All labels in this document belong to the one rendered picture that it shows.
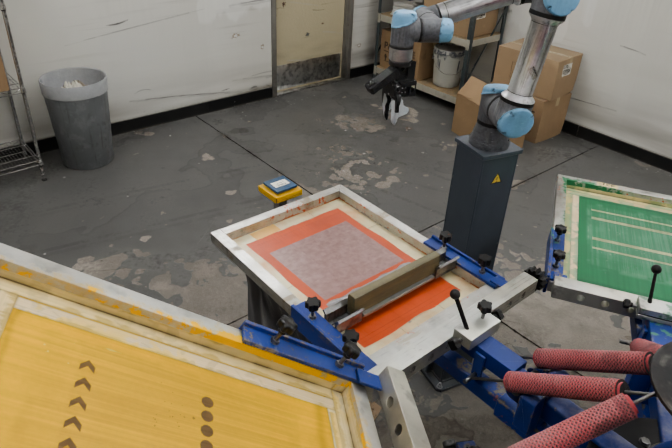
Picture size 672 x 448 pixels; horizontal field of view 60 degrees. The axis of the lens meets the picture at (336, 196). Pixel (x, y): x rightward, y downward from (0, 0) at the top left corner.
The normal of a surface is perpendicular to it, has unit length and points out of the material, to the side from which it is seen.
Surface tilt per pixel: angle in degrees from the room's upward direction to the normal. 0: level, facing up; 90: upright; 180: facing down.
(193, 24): 90
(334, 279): 0
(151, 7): 90
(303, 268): 0
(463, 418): 0
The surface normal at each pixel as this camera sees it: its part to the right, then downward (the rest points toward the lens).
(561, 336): 0.04, -0.86
